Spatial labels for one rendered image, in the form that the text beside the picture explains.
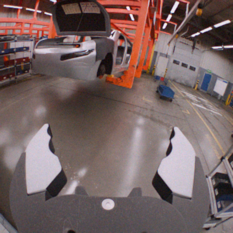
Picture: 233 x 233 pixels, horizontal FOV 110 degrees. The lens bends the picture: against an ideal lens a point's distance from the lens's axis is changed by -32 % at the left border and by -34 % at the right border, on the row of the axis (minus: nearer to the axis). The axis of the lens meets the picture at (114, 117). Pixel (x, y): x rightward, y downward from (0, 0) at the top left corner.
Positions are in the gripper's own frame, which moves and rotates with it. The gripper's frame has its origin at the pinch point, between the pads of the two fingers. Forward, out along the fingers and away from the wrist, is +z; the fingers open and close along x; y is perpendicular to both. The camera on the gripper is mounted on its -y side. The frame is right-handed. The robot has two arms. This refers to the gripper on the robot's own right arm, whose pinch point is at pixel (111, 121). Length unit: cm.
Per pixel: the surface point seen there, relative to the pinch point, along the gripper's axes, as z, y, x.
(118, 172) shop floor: 79, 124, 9
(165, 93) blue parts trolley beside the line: 402, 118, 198
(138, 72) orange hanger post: 463, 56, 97
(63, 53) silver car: 189, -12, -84
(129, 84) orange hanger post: 278, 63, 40
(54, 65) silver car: 191, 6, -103
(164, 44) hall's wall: 1138, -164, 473
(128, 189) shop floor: 56, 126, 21
